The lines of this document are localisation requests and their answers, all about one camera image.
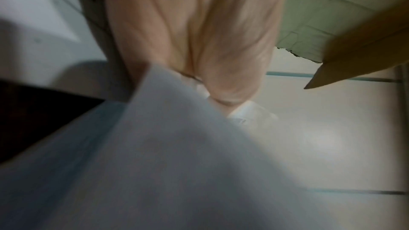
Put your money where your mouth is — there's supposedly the person's left hand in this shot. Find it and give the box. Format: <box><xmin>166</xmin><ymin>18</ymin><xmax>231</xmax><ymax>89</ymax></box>
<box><xmin>102</xmin><ymin>0</ymin><xmax>288</xmax><ymax>119</ymax></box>

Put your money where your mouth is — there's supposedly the beige cardboard panel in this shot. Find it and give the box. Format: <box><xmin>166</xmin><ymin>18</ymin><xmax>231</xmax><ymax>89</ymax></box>
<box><xmin>276</xmin><ymin>0</ymin><xmax>409</xmax><ymax>90</ymax></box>

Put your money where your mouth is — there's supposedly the aligned stack of printed sheets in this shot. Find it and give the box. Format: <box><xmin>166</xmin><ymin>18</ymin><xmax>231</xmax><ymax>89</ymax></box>
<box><xmin>0</xmin><ymin>0</ymin><xmax>320</xmax><ymax>230</ymax></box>

